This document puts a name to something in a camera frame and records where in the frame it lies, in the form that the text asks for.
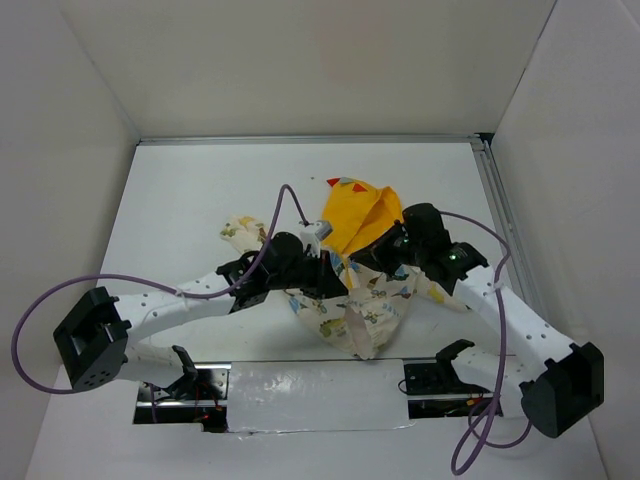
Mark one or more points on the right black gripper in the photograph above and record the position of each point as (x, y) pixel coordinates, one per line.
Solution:
(378, 255)

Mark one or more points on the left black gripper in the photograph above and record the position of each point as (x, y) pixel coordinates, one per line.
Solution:
(325, 284)

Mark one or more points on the dinosaur print yellow-lined jacket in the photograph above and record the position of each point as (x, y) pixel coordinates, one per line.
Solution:
(364, 321)

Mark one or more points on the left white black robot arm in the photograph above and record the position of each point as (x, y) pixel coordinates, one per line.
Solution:
(103, 337)

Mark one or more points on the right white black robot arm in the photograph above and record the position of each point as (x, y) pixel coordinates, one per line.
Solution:
(564, 381)

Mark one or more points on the white tape sheet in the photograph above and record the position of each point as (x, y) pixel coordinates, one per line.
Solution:
(316, 396)

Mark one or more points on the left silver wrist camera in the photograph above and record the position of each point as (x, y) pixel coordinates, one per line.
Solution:
(312, 236)

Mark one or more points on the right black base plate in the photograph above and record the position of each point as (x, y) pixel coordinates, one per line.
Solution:
(433, 390)

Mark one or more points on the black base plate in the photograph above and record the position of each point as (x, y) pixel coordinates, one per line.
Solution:
(204, 404)
(433, 390)

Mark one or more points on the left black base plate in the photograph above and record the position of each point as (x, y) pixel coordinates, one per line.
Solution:
(204, 404)

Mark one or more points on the aluminium frame rail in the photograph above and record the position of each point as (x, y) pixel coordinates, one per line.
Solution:
(180, 191)

